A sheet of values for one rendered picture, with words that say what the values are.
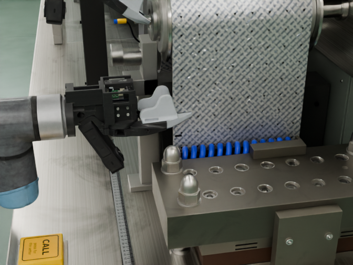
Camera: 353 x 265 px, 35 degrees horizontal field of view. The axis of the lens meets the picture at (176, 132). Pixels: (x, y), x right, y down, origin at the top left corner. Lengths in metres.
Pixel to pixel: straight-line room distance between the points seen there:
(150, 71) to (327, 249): 0.42
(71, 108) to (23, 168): 0.13
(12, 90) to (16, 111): 3.10
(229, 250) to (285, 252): 0.09
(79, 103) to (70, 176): 0.30
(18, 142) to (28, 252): 0.18
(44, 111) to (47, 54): 0.98
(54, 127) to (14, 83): 3.21
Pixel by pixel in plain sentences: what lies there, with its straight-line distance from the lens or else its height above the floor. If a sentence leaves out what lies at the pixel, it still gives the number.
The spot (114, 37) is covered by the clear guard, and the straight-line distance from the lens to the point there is 1.98.
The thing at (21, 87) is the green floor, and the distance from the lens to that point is 4.05.
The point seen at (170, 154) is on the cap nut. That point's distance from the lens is 0.90.
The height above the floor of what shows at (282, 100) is 1.11.
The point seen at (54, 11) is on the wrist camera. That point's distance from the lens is 0.90.
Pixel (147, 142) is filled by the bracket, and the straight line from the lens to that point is 1.07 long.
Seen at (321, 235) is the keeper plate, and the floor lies 0.98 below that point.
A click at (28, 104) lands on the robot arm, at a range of 0.92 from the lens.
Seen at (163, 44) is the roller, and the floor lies 1.22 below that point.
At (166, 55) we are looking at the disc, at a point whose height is 1.20.
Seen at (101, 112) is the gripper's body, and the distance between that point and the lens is 0.93.
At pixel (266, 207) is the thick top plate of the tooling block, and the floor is 1.03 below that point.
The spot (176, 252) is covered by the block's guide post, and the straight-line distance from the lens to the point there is 0.95.
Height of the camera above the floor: 1.51
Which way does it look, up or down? 28 degrees down
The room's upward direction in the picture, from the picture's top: straight up
